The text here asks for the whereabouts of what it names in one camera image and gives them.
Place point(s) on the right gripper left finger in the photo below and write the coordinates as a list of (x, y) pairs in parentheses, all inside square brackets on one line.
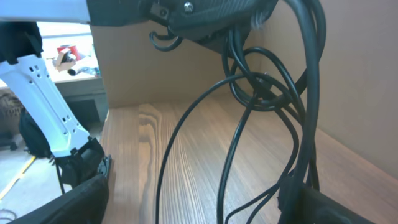
[(85, 203)]

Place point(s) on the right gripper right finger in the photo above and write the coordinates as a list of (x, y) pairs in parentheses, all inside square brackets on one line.
[(314, 207)]

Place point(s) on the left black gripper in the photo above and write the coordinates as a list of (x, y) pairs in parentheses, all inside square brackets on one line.
[(205, 22)]

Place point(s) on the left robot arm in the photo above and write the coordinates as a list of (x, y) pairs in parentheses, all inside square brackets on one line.
[(78, 156)]

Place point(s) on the background shelf clutter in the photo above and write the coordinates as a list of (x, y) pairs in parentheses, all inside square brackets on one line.
[(88, 64)]

